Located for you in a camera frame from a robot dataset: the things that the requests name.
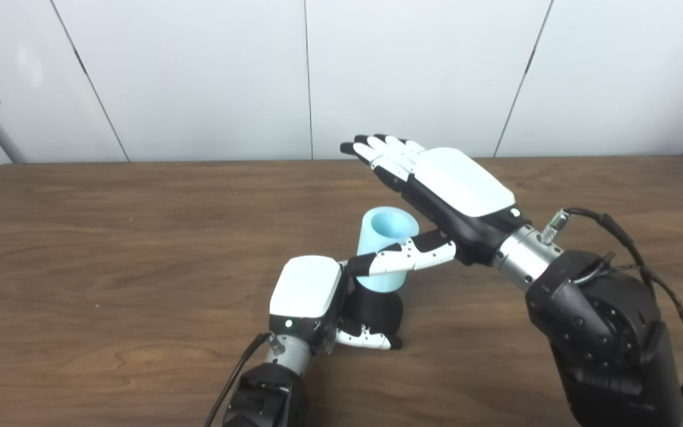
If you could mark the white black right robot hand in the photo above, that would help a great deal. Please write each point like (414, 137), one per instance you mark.
(466, 181)

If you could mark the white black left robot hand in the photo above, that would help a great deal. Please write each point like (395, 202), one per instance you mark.
(306, 287)

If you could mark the light blue cylinder cup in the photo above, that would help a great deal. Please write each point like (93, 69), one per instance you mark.
(374, 243)

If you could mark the black flared nozzle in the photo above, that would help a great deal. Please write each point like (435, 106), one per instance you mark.
(383, 308)

